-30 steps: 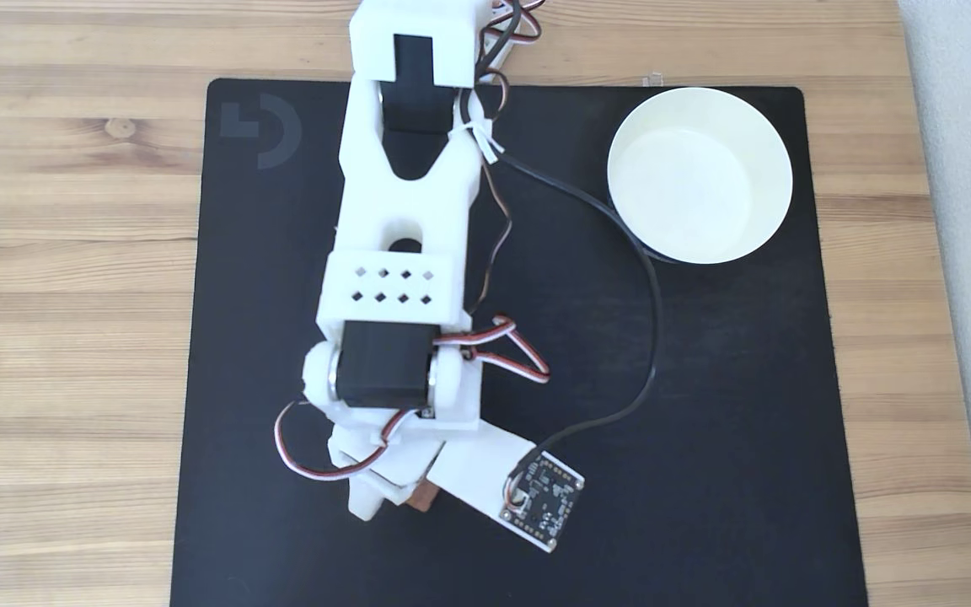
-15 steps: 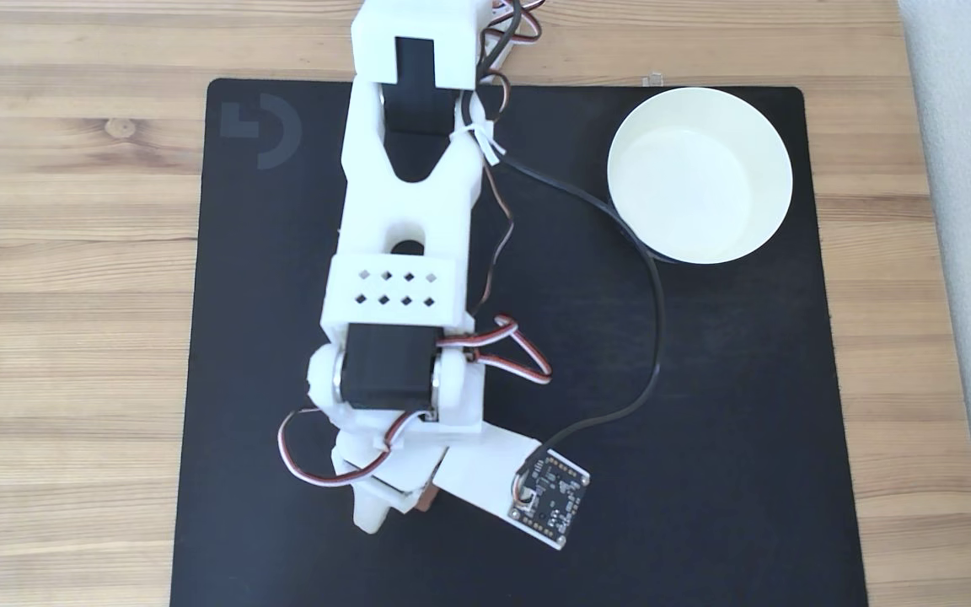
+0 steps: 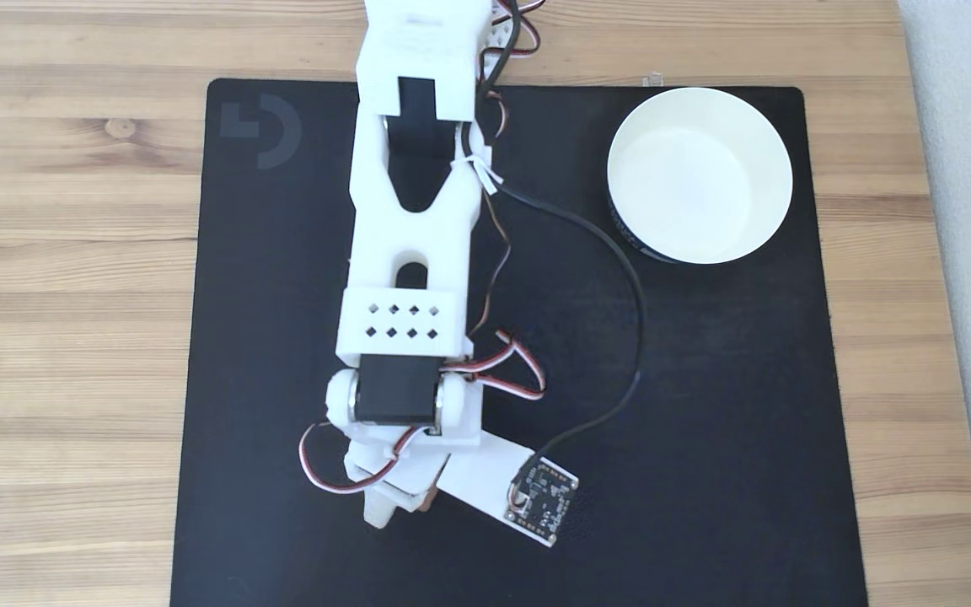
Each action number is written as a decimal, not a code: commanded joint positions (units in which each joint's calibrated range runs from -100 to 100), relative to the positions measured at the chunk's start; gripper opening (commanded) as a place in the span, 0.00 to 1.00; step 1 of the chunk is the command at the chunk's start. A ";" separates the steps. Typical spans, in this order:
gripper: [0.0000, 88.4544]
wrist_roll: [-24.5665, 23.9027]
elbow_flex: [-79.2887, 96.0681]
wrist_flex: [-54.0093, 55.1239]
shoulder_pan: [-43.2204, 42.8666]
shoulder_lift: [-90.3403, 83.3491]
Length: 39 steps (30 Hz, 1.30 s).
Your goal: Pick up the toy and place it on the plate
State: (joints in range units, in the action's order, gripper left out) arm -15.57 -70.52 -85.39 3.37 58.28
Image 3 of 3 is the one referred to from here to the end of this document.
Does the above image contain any white round bowl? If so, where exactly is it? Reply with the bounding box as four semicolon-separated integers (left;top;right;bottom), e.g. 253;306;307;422
606;87;794;266

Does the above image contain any black desk mat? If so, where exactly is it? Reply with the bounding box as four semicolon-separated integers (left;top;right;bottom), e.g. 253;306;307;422
169;78;870;607

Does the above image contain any camera module on white bracket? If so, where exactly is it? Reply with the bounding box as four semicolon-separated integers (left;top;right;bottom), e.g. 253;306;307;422
437;430;581;549

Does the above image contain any red white black servo wire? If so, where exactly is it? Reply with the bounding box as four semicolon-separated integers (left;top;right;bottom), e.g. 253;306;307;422
442;329;547;401
298;420;427;495

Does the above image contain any white zip tie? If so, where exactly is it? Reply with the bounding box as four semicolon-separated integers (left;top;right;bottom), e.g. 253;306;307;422
452;152;505;197

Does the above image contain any thin dark servo wire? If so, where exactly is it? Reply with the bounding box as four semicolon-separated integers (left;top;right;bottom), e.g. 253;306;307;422
467;84;513;338

